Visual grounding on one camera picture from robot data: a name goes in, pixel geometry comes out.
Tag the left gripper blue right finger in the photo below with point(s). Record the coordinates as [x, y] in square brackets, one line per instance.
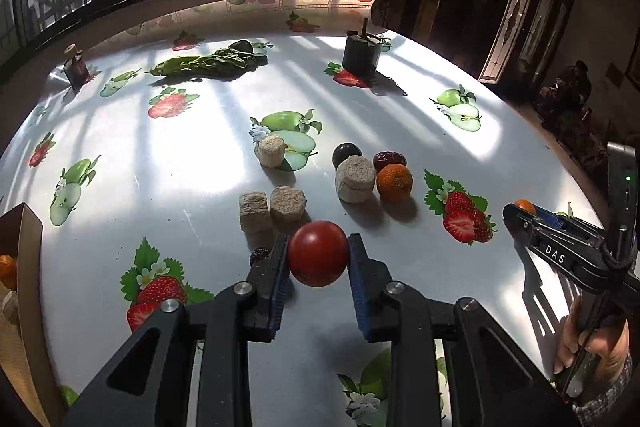
[368, 279]

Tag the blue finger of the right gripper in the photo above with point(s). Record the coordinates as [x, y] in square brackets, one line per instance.
[559, 221]

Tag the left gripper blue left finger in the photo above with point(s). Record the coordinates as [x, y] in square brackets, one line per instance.
[270, 279]

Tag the orange tangerine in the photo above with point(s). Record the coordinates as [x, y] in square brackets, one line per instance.
[394, 183]
[525, 205]
[8, 272]

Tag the red tomato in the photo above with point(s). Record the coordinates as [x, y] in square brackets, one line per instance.
[318, 253]

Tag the beige angular cob piece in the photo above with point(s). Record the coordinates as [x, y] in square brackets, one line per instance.
[254, 213]

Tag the low beige cob piece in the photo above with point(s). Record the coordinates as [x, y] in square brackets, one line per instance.
[287, 204]

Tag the beige round cob piece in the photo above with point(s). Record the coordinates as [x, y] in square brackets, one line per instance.
[355, 179]

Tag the large red jujube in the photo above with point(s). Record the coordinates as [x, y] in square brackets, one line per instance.
[383, 159]

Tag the dark plum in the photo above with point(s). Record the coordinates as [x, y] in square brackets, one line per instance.
[344, 151]

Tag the small beige cob piece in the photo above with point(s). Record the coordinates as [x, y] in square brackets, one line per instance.
[271, 151]

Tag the small dark jujube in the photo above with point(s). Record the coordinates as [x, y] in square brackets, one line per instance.
[259, 254]

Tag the large beige corn cob piece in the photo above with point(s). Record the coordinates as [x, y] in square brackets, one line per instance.
[10, 307]

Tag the person right hand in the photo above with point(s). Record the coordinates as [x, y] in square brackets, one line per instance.
[609, 343]

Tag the fruit print tablecloth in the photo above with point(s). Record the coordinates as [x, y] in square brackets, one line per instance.
[237, 231]

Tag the green leafy vegetable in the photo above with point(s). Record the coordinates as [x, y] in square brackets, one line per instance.
[232, 61]

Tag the wooden door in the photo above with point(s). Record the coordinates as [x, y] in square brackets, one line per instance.
[525, 40]

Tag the cardboard box tray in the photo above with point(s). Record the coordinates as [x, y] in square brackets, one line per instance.
[25, 361]

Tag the small dark red jar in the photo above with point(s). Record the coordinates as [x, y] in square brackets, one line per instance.
[75, 67]

